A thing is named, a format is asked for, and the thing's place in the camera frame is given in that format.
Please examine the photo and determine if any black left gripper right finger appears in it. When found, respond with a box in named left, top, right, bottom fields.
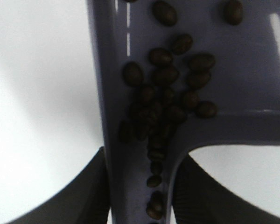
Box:
left=172, top=155, right=280, bottom=224

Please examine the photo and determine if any pile of coffee beans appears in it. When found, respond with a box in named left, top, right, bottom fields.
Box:
left=118, top=0, right=244, bottom=220

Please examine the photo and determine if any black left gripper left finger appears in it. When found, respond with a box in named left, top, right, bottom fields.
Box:
left=12, top=147, right=110, bottom=224

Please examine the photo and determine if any purple plastic dustpan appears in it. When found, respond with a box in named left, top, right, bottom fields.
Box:
left=87, top=0, right=280, bottom=224

